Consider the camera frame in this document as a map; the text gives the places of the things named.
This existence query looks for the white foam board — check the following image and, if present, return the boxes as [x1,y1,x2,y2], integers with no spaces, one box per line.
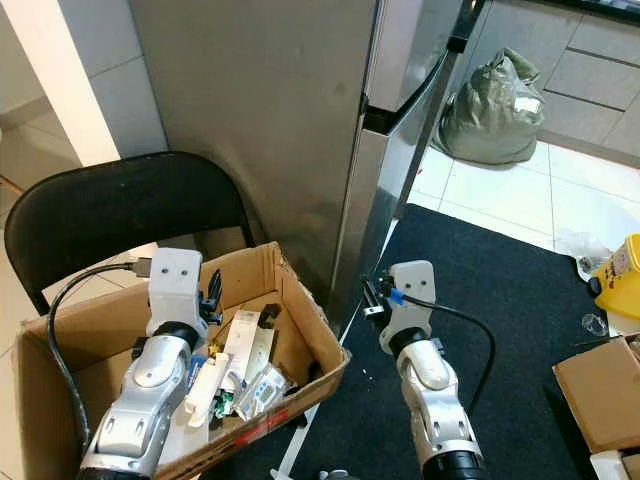
[222,310,278,386]

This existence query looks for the green rubbish bag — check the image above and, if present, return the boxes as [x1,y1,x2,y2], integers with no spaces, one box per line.
[438,47,548,164]

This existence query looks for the yellow plastic bin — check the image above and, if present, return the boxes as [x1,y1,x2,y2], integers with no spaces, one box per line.
[590,233,640,321]

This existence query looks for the large open cardboard box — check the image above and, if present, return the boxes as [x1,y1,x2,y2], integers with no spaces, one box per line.
[15,240,351,480]

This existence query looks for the white plastic tube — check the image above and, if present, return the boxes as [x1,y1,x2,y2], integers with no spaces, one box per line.
[185,352,236,431]

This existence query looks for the grey electronic display unit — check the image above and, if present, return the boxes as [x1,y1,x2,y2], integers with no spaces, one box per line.
[238,362,296,419]

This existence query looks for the green circuit board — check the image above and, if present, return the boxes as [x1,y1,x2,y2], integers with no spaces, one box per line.
[210,393,236,417]

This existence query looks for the large black floor mat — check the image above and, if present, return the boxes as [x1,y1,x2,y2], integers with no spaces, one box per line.
[200,205,640,480]

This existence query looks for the black folding chair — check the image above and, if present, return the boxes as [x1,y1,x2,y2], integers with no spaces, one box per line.
[5,152,256,316]

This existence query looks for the white floor tape strip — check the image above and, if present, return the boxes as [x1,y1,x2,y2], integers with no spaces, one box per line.
[275,432,311,480]

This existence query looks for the stainless steel fridge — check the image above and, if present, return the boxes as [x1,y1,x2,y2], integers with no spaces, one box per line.
[128,0,486,331]

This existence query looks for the clear plastic bag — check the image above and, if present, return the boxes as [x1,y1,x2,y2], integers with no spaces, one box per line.
[553,228,611,276]

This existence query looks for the clear drinking glass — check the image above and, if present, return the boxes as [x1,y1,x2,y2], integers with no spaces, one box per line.
[582,313,609,338]

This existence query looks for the small brown cardboard box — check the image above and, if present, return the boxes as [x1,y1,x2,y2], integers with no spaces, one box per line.
[552,335,640,454]

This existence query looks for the white plastic object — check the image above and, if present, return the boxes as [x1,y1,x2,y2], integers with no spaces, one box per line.
[590,450,640,480]

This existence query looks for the grey kitchen cabinets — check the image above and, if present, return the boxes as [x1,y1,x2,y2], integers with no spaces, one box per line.
[460,0,640,166]

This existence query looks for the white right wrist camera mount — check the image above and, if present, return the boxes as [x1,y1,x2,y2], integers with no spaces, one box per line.
[388,260,437,336]

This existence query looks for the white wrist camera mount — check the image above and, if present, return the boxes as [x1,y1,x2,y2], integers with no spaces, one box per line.
[388,260,437,336]
[148,248,207,336]

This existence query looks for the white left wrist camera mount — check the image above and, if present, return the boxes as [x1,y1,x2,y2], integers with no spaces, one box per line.
[148,248,207,336]

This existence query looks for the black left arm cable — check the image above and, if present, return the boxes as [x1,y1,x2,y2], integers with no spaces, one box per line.
[46,260,151,461]

